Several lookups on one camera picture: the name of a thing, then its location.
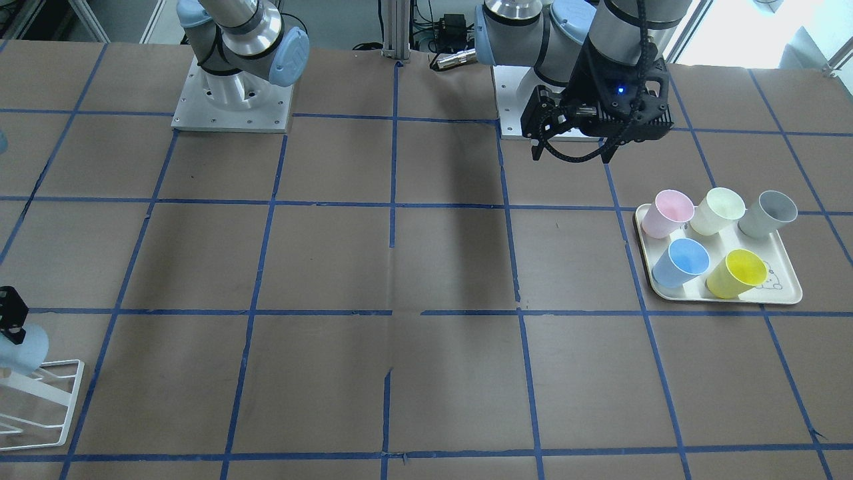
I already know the yellow plastic cup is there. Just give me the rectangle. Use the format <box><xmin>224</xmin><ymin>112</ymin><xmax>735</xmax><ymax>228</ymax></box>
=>
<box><xmin>706</xmin><ymin>249</ymin><xmax>768</xmax><ymax>299</ymax></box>

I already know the grey plastic cup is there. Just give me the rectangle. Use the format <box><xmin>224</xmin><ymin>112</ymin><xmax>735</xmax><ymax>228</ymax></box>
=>
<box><xmin>738</xmin><ymin>189</ymin><xmax>799</xmax><ymax>238</ymax></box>

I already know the silver cylindrical connector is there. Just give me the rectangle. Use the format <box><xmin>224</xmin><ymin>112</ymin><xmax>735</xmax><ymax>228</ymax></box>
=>
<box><xmin>429</xmin><ymin>49</ymin><xmax>478</xmax><ymax>72</ymax></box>

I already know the pink plastic cup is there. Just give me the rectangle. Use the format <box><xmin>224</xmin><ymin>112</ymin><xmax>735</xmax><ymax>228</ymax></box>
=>
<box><xmin>642</xmin><ymin>189</ymin><xmax>695</xmax><ymax>238</ymax></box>

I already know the aluminium frame post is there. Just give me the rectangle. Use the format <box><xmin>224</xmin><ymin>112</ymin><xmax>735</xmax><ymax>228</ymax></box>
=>
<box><xmin>380</xmin><ymin>0</ymin><xmax>412</xmax><ymax>63</ymax></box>

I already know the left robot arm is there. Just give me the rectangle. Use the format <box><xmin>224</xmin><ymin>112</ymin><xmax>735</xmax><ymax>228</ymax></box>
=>
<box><xmin>474</xmin><ymin>1</ymin><xmax>690</xmax><ymax>164</ymax></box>

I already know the pale green plastic cup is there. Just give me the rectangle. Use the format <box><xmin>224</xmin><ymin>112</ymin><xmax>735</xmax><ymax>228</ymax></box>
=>
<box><xmin>690</xmin><ymin>187</ymin><xmax>746</xmax><ymax>236</ymax></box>

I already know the light blue plastic cup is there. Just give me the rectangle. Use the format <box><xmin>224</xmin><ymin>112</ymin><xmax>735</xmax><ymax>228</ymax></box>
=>
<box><xmin>1</xmin><ymin>324</ymin><xmax>49</xmax><ymax>380</ymax></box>

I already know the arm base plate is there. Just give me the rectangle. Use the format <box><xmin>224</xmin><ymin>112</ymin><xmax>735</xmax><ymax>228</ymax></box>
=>
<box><xmin>171</xmin><ymin>58</ymin><xmax>293</xmax><ymax>134</ymax></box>
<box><xmin>492</xmin><ymin>65</ymin><xmax>564</xmax><ymax>140</ymax></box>

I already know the black power adapter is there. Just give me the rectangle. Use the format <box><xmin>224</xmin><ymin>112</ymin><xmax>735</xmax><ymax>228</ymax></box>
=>
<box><xmin>436</xmin><ymin>13</ymin><xmax>468</xmax><ymax>43</ymax></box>

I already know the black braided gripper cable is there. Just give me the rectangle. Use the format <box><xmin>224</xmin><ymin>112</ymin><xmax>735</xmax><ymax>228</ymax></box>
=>
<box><xmin>541</xmin><ymin>0</ymin><xmax>655</xmax><ymax>163</ymax></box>

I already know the white wire cup rack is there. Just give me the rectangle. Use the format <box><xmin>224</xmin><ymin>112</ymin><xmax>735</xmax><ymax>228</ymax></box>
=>
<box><xmin>1</xmin><ymin>359</ymin><xmax>85</xmax><ymax>451</ymax></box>

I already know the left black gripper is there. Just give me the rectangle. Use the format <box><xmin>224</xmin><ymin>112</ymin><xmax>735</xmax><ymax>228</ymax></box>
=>
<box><xmin>520</xmin><ymin>45</ymin><xmax>674</xmax><ymax>165</ymax></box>

